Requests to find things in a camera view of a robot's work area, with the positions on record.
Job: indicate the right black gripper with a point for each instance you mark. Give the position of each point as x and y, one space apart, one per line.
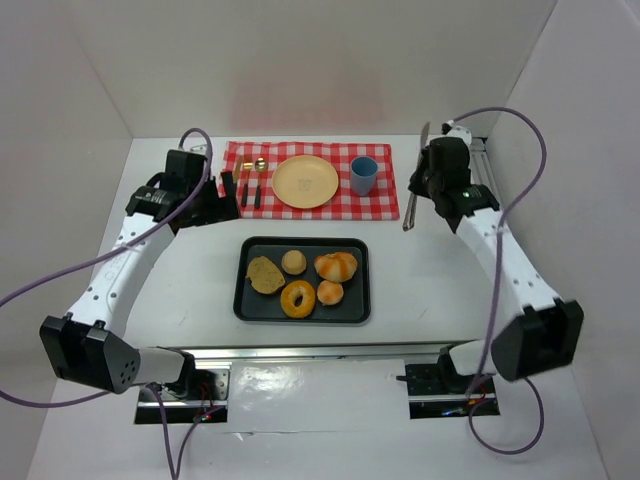
422 178

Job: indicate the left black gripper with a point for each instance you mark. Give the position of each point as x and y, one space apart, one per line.
215 201

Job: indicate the silver metal tongs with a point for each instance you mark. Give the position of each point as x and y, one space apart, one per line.
409 218

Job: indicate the small round tan muffin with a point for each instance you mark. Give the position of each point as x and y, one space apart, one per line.
294 262

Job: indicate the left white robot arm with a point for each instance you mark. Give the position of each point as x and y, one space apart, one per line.
86 345

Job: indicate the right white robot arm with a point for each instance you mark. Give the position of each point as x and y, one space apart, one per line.
534 329

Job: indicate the flat brown speckled bread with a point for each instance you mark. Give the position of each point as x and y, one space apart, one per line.
264 276

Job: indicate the red checkered cloth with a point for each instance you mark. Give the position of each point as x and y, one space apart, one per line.
380 204

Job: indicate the blue cup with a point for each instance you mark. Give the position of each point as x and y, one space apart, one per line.
363 173

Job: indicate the yellow plate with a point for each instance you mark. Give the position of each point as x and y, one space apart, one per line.
305 182

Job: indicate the large swirled orange bun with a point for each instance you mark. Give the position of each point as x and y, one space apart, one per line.
337 267

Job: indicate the small round orange bun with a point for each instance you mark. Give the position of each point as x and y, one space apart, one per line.
330 293

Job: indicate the gold knife black handle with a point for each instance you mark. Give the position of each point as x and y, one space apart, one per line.
238 168

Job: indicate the gold fork black handle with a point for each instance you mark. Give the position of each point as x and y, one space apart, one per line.
247 167

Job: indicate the gold spoon black handle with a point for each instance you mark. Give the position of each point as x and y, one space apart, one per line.
261 167

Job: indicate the orange ring donut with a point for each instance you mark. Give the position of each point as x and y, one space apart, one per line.
297 299

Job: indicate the aluminium front rail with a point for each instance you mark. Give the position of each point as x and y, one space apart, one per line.
318 352

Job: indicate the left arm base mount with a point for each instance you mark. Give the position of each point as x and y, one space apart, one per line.
206 400

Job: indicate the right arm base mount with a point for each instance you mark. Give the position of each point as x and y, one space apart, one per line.
429 397

